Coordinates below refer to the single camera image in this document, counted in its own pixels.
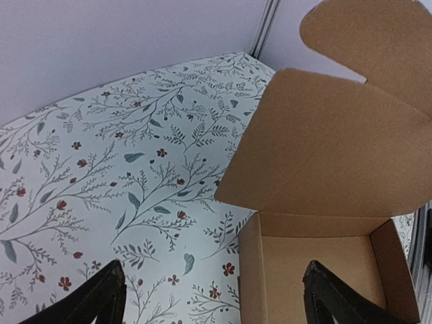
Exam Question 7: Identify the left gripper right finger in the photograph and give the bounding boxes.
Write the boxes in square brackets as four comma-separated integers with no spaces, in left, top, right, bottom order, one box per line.
[302,260,404,324]

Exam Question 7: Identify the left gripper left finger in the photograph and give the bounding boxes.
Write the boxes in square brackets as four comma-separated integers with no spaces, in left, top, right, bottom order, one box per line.
[23,260,127,324]

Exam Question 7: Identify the brown cardboard box sheet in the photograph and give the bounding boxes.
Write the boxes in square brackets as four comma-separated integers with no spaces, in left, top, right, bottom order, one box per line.
[215,1,431,323]

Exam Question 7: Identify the floral patterned table mat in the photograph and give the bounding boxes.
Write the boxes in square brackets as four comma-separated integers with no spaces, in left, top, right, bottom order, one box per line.
[0,51,418,324]

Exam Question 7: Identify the aluminium front rail base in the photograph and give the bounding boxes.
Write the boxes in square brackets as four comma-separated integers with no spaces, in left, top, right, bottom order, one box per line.
[408,201,431,323]

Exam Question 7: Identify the right aluminium frame post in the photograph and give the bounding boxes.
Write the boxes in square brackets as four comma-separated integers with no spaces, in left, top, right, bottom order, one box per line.
[249,0,281,59]

